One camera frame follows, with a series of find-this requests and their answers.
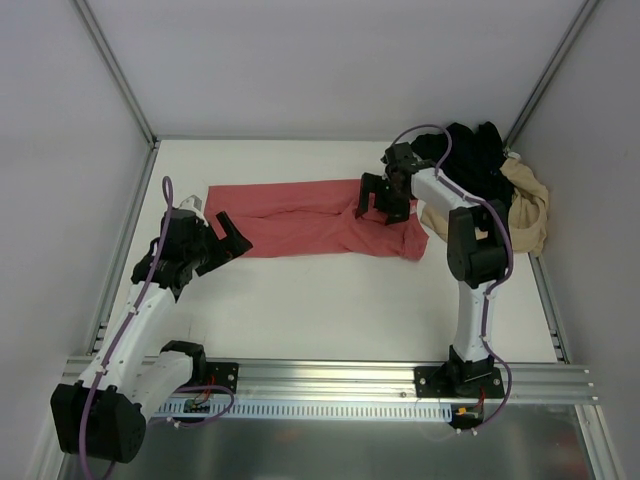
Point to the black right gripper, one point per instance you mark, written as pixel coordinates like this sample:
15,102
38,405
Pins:
385,198

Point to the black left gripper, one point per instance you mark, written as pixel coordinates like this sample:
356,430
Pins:
212,245

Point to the pink t shirt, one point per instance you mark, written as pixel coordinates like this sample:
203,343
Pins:
312,218

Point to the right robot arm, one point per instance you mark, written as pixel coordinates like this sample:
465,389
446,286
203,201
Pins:
479,256

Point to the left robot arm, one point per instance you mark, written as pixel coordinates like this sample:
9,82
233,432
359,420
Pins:
104,414

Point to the black t shirt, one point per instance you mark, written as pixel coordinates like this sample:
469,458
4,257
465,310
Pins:
461,164

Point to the beige t shirt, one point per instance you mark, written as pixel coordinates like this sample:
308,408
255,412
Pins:
528,213

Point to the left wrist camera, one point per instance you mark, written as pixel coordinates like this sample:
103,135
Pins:
192,203

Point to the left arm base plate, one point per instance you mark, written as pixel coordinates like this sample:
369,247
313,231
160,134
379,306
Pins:
224,374

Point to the aluminium front rail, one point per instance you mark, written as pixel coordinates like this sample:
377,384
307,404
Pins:
525,383

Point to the white slotted cable duct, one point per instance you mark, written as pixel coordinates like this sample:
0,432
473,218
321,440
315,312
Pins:
411,411

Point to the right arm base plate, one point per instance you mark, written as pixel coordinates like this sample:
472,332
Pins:
435,382

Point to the left aluminium frame post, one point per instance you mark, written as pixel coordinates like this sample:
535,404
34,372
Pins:
100,41

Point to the aluminium frame post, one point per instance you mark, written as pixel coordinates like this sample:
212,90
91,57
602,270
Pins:
574,30
100,41

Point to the right aluminium frame post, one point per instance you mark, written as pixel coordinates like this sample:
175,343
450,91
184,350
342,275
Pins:
574,30

